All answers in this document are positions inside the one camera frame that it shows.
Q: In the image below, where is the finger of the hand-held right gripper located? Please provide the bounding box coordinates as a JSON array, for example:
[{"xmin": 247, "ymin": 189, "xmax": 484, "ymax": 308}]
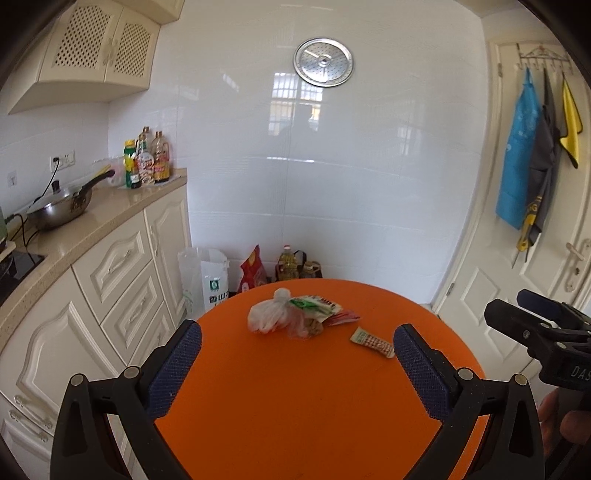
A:
[
  {"xmin": 484, "ymin": 298, "xmax": 591, "ymax": 358},
  {"xmin": 516, "ymin": 288, "xmax": 591, "ymax": 329}
]

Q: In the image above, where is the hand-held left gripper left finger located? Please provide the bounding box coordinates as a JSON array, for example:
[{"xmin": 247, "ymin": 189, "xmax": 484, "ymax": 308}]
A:
[{"xmin": 50, "ymin": 318, "xmax": 204, "ymax": 480}]

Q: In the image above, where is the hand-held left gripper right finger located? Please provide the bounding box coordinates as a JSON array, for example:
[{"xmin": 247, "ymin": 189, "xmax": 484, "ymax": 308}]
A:
[{"xmin": 392, "ymin": 323, "xmax": 546, "ymax": 480}]

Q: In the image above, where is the person's right hand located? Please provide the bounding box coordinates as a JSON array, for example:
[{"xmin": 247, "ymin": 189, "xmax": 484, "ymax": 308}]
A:
[{"xmin": 538, "ymin": 390, "xmax": 591, "ymax": 446}]

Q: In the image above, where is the white panelled door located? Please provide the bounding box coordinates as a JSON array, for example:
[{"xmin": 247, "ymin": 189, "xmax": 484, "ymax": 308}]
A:
[{"xmin": 434, "ymin": 34, "xmax": 591, "ymax": 384}]

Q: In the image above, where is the small patterned snack packet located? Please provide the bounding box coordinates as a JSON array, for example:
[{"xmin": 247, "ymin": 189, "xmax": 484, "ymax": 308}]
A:
[{"xmin": 349, "ymin": 327, "xmax": 395, "ymax": 358}]

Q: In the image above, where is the white plastic bag green print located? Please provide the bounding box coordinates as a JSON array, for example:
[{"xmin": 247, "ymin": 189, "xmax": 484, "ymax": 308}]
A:
[{"xmin": 178, "ymin": 248, "xmax": 230, "ymax": 319}]

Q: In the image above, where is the clear knotted plastic bag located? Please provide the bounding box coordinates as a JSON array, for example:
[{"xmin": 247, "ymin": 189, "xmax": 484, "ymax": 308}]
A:
[{"xmin": 247, "ymin": 288, "xmax": 310, "ymax": 340}]

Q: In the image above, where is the white kitchen base cabinet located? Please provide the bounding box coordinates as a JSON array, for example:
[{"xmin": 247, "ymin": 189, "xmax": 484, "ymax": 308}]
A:
[{"xmin": 0, "ymin": 168, "xmax": 192, "ymax": 480}]

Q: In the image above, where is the red rice bag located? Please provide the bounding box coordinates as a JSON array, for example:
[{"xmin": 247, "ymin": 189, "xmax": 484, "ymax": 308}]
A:
[{"xmin": 239, "ymin": 244, "xmax": 269, "ymax": 294}]

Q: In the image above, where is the orange round table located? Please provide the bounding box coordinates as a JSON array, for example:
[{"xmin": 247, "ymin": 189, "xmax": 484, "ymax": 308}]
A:
[{"xmin": 154, "ymin": 278, "xmax": 490, "ymax": 480}]

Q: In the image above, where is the green white snack wrapper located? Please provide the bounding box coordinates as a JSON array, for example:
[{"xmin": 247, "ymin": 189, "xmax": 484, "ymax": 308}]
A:
[{"xmin": 290, "ymin": 295, "xmax": 343, "ymax": 319}]

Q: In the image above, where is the grey apron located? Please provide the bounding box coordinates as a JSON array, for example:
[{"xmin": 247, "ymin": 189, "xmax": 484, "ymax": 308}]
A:
[{"xmin": 517, "ymin": 69, "xmax": 565, "ymax": 268}]

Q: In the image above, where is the yellow cooking oil bottle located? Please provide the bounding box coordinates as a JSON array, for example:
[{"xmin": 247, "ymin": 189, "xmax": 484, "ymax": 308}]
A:
[{"xmin": 278, "ymin": 244, "xmax": 300, "ymax": 281}]

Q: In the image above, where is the blue apron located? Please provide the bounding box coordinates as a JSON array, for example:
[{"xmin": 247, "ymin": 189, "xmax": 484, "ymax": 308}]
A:
[{"xmin": 495, "ymin": 68, "xmax": 542, "ymax": 230}]

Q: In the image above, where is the yellow cloth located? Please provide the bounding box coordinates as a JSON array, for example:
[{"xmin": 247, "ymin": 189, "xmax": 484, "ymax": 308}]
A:
[{"xmin": 560, "ymin": 76, "xmax": 583, "ymax": 169}]

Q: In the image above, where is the black induction cooktop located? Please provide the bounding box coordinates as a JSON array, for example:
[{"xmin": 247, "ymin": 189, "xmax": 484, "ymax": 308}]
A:
[{"xmin": 0, "ymin": 249, "xmax": 47, "ymax": 301}]

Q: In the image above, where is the steel wok with lid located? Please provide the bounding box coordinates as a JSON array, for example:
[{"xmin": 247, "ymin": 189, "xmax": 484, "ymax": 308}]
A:
[{"xmin": 25, "ymin": 170, "xmax": 116, "ymax": 232}]

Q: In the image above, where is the red white label bottle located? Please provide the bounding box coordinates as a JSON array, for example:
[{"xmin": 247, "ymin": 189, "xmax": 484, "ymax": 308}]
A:
[{"xmin": 135, "ymin": 127, "xmax": 155, "ymax": 186}]

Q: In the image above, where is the amber oil bottle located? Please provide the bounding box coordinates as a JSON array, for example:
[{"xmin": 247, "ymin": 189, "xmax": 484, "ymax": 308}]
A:
[{"xmin": 152, "ymin": 130, "xmax": 171, "ymax": 184}]

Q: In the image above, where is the yellow green bottle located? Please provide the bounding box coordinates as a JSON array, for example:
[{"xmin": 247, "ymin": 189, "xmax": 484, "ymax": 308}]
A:
[{"xmin": 124, "ymin": 140, "xmax": 139, "ymax": 178}]

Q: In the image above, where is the metal hook rack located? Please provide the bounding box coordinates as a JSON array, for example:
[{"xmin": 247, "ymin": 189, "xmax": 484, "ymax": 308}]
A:
[{"xmin": 515, "ymin": 44, "xmax": 573, "ymax": 75}]

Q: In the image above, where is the white door handle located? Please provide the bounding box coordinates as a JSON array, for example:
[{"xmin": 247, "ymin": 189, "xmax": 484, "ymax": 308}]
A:
[{"xmin": 566, "ymin": 242, "xmax": 586, "ymax": 292}]

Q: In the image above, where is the black power cable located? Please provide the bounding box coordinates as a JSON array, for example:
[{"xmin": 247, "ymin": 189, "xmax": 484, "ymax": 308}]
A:
[{"xmin": 7, "ymin": 157, "xmax": 61, "ymax": 245}]

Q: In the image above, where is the white lattice wall cabinet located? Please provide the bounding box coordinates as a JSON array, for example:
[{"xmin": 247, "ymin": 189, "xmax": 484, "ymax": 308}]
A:
[{"xmin": 7, "ymin": 0, "xmax": 162, "ymax": 115}]

